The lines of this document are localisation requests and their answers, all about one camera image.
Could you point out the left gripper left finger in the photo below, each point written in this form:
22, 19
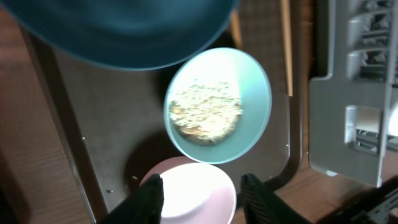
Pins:
143, 207

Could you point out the right wooden chopstick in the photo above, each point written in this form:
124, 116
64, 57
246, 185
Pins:
287, 38

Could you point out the grey dishwasher rack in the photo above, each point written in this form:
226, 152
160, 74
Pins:
353, 91

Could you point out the black rail at table edge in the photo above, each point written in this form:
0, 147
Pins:
376, 206

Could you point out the light blue bowl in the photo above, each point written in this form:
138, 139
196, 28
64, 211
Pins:
248, 78

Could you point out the dark blue plate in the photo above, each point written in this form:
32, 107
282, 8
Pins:
126, 34

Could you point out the pink bowl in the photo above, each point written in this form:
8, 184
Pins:
194, 192

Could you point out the rice leftovers in bowl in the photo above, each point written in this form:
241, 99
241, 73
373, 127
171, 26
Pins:
205, 112

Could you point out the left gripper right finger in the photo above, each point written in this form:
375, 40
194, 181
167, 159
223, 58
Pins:
262, 206

